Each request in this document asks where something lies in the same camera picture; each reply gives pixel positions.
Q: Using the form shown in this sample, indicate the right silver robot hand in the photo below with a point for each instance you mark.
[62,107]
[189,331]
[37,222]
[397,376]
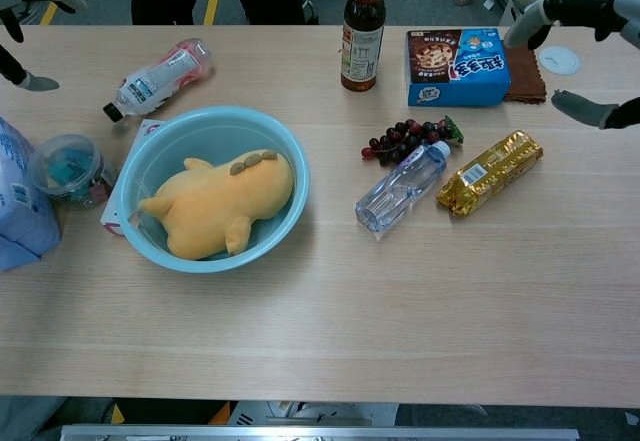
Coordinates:
[590,6]

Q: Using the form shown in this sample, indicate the blue chocolate cookie box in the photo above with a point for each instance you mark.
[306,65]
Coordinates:
[457,68]

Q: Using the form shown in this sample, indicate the clear jar of binder clips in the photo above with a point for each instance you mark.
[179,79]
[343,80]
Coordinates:
[70,171]

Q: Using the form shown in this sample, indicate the clear water bottle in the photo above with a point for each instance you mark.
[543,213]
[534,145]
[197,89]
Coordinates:
[400,186]

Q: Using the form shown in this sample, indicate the yellow plush toy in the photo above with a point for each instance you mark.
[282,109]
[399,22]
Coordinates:
[220,201]

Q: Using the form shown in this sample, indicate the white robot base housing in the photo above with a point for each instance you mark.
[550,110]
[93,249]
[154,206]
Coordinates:
[310,413]

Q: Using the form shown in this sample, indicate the light blue plastic bowl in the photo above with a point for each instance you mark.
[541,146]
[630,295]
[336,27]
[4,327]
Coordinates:
[200,131]

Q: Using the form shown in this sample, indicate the white round table grommet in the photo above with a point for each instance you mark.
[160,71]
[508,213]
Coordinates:
[560,60]

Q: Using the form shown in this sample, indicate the brown cloth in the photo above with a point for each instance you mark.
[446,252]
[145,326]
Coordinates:
[525,76]

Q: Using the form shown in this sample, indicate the clear drink bottle pink label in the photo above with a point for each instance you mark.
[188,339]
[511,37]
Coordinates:
[155,78]

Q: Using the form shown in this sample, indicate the white toothpaste box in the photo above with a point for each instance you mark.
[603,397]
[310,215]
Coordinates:
[150,128]

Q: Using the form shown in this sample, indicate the gold foil snack pack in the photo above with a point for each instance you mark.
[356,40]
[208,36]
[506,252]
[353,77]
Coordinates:
[490,173]

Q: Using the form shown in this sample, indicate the blue tissue pack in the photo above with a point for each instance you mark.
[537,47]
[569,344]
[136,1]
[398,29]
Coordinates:
[20,211]

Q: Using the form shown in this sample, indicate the purple grape bunch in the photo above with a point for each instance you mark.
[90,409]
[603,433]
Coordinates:
[405,138]

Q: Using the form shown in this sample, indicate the dark tea bottle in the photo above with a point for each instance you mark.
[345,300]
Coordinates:
[362,46]

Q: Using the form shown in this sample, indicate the chrome stool base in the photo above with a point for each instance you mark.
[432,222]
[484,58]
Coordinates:
[310,11]

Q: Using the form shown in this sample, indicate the aluminium rail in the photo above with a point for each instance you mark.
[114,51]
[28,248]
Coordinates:
[320,433]

